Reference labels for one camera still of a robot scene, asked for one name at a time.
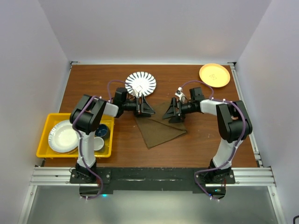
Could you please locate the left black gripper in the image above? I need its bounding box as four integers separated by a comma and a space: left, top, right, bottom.
121, 95, 155, 118

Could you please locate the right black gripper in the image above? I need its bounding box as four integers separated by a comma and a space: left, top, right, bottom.
162, 97, 194, 124

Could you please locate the brown cloth napkin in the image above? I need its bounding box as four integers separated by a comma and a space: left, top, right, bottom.
135, 102, 187, 149

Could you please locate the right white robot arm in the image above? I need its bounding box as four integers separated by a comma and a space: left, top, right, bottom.
162, 87, 253, 183

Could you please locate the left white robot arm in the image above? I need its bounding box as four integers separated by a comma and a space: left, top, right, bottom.
70, 87, 155, 184

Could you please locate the white blue striped plate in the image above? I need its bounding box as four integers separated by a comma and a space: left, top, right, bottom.
125, 71, 157, 97

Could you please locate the dark blue mug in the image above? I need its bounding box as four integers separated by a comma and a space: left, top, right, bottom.
95, 124, 110, 140

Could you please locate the white grey mug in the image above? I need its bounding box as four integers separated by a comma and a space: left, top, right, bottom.
94, 137, 105, 151

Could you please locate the orange plate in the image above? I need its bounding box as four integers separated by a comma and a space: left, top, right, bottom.
199, 63, 230, 88

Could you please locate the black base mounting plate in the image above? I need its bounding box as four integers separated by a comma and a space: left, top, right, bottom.
69, 168, 235, 196

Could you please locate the white paper plate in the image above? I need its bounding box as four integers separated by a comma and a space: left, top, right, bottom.
48, 120, 78, 153

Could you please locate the yellow plastic bin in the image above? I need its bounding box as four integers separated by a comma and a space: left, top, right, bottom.
36, 113, 114, 159

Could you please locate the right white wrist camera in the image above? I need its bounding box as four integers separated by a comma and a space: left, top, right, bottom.
175, 87, 187, 103

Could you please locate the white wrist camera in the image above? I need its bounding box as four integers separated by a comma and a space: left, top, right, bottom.
132, 85, 143, 98
175, 87, 187, 103

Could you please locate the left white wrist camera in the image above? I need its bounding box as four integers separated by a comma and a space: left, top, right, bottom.
132, 85, 143, 98

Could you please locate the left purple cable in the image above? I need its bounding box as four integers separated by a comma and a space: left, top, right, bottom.
71, 79, 130, 200

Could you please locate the aluminium frame rail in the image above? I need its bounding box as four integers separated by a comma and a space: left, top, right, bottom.
29, 167, 276, 187

